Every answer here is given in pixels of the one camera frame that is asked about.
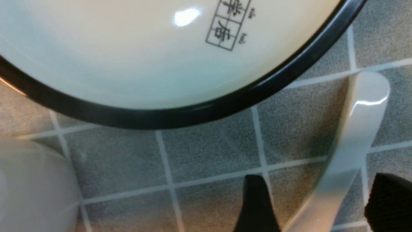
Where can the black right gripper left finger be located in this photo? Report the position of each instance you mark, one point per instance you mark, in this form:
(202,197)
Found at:
(256,213)

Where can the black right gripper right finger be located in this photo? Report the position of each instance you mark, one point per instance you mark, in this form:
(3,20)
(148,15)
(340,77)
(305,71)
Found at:
(389,208)

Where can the white ceramic spoon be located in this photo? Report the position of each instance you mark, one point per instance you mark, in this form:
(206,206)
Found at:
(363,111)

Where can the grey checked tablecloth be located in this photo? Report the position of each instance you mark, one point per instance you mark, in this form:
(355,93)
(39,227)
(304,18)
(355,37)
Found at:
(191,179)

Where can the white illustrated plate black rim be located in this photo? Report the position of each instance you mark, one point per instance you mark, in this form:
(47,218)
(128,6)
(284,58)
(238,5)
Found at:
(160,64)

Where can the white cup black rim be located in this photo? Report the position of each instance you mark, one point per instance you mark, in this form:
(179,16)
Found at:
(39,191)

